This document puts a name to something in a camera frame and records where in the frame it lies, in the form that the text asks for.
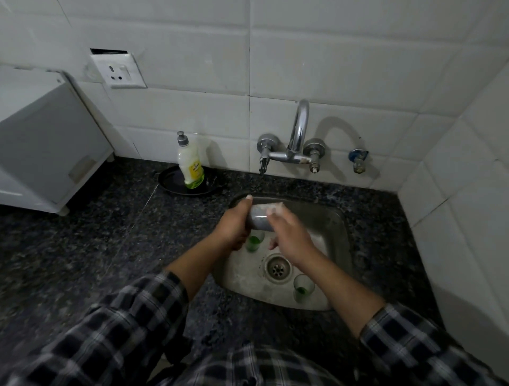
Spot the person's left hand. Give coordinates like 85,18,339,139
213,195,254,251

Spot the person's right hand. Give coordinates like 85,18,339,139
265,202,318,269

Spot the clear drinking glass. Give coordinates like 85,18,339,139
245,202,284,232

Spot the person's right forearm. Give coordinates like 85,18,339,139
295,251,386,339

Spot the person's left forearm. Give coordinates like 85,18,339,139
165,234,233,302

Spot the stainless steel sink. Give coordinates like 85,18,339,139
212,194,354,312

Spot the green-bottomed clear glass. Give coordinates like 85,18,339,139
245,230,265,253
293,274,316,304

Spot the sink drain strainer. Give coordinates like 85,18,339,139
264,255,293,284

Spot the black round plate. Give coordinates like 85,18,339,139
157,165,228,196

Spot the yellow dish soap bottle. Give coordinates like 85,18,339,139
177,131,205,190

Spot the plaid shirt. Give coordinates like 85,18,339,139
0,271,509,386

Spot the white appliance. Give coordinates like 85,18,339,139
0,64,116,216

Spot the chrome wall-mounted faucet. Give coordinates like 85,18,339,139
256,99,328,177

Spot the wall angle valve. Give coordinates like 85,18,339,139
348,148,369,174

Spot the white wall power socket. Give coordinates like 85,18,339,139
90,49,148,89

